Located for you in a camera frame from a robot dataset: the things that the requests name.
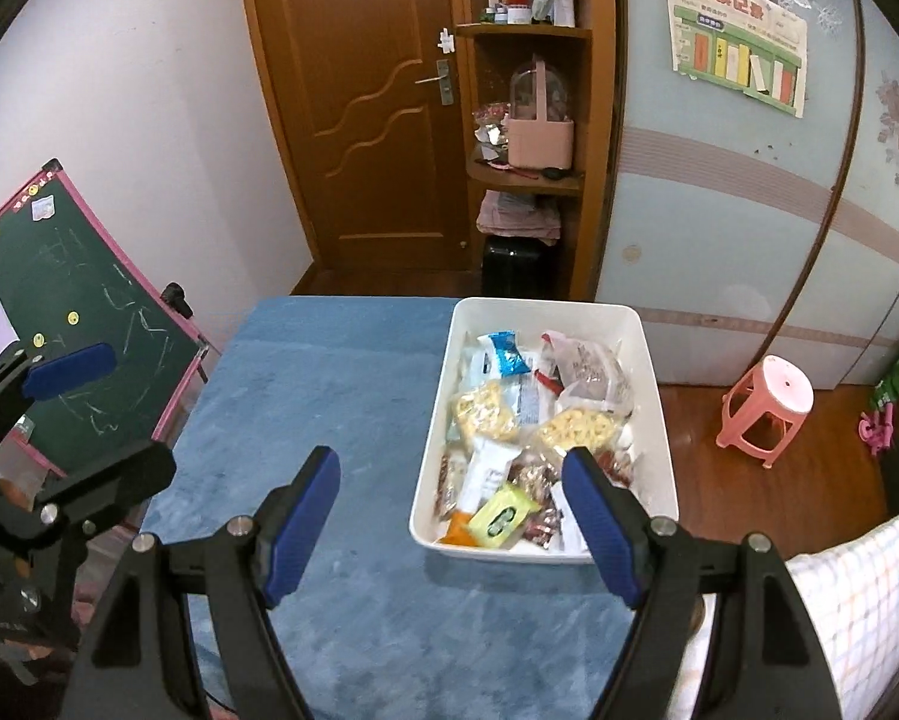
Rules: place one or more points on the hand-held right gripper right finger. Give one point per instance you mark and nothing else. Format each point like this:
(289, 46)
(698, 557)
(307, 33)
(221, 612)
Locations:
(599, 525)

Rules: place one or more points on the pile of shiny wrappers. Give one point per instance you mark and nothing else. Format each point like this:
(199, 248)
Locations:
(492, 124)

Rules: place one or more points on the small black object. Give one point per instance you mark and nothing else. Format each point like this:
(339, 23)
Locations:
(553, 174)

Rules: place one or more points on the white checked blanket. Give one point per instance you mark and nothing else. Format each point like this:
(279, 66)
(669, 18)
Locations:
(869, 585)

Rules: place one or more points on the square yellow cracker packet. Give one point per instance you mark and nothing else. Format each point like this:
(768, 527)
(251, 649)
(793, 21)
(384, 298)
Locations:
(487, 412)

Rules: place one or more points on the brown wooden door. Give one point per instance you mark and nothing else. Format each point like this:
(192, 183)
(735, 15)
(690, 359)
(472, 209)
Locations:
(359, 165)

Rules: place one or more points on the wall poster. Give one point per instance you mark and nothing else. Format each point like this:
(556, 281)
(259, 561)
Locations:
(734, 37)

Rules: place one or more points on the small nut bar packet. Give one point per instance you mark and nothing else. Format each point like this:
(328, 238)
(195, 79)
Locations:
(448, 484)

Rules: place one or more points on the black suitcase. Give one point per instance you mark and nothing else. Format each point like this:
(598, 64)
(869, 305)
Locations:
(517, 266)

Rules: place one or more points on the pink basket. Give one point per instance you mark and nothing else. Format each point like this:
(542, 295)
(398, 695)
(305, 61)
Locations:
(539, 142)

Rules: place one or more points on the pink toy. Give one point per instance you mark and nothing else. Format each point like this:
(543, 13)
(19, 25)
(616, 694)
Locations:
(876, 427)

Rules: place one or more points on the orange and white snack packet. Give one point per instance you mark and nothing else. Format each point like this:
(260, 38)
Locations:
(457, 532)

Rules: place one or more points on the clear bread packet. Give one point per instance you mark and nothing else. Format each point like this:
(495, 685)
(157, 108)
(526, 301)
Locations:
(591, 375)

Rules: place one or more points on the pink plastic stool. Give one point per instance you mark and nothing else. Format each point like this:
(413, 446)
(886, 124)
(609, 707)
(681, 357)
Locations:
(775, 382)

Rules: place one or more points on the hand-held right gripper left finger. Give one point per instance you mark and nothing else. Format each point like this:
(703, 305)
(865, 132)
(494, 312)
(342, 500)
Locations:
(299, 525)

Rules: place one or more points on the round rice cake packet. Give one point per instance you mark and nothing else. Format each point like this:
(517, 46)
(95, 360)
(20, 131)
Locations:
(577, 431)

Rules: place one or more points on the white crumpled snack packet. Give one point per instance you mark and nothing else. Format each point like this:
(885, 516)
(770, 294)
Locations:
(488, 472)

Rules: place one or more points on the green chalkboard with pink frame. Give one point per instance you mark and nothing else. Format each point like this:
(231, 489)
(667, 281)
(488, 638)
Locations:
(97, 300)

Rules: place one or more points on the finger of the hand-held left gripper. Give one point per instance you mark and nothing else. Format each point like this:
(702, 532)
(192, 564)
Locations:
(119, 476)
(71, 371)

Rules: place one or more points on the large white and blue packet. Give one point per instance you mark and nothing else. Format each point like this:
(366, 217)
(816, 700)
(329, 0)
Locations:
(530, 396)

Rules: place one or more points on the white plastic bin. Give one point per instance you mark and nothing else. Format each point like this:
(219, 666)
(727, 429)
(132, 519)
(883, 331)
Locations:
(655, 420)

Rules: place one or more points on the blue snack packet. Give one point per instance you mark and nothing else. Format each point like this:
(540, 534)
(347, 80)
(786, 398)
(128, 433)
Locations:
(505, 356)

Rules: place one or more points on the pale blue sliding wardrobe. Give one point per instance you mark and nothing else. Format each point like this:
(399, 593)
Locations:
(719, 240)

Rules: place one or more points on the wooden corner shelf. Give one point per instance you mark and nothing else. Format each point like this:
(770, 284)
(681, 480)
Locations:
(524, 32)

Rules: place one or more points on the dark brownie packet red ends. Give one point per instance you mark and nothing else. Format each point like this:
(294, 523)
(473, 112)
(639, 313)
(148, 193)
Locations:
(535, 480)

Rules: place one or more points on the green snack packet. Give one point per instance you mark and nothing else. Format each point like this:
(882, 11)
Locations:
(502, 517)

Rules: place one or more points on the folded pink cloths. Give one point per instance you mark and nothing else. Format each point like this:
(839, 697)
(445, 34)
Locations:
(517, 221)

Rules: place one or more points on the white door hook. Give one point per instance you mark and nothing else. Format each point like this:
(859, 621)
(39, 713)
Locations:
(446, 39)

